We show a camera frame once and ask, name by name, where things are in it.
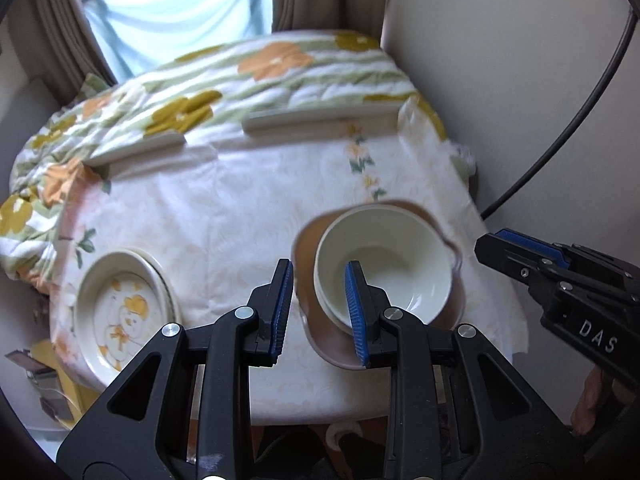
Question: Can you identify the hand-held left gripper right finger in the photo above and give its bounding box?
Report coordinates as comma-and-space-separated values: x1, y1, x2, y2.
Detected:
344, 260, 586, 480

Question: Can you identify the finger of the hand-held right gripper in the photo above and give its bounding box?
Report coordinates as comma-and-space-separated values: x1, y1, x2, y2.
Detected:
475, 235, 567, 312
494, 228, 572, 269

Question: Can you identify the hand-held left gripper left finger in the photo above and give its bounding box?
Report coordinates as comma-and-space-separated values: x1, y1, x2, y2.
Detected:
56, 258, 295, 480

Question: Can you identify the pink square dish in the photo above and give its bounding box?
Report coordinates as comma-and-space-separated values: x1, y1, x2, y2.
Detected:
291, 199, 467, 370

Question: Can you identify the cream bowl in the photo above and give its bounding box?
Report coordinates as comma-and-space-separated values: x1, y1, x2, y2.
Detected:
314, 204, 460, 328

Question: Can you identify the large white plate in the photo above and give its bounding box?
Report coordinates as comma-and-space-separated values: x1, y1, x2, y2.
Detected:
75, 248, 180, 391

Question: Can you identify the person's right hand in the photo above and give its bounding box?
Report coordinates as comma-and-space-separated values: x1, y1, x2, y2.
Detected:
571, 365, 609, 434

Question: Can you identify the white floral tablecloth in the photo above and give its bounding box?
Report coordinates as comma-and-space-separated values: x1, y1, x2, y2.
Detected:
50, 95, 531, 421

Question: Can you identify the floral striped blanket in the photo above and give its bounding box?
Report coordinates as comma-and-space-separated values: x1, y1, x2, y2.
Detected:
0, 30, 448, 291

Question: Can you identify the yellow cloth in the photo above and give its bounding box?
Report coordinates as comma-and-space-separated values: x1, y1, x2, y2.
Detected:
30, 340, 96, 431

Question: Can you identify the sheer blue window curtain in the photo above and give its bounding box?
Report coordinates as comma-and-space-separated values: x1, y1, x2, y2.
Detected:
82, 0, 276, 83

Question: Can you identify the black cable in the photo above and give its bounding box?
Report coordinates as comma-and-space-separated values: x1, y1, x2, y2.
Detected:
480, 7, 635, 221

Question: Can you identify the white wooden rail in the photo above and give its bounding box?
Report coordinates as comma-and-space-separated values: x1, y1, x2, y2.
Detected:
85, 132, 187, 168
242, 97, 418, 136

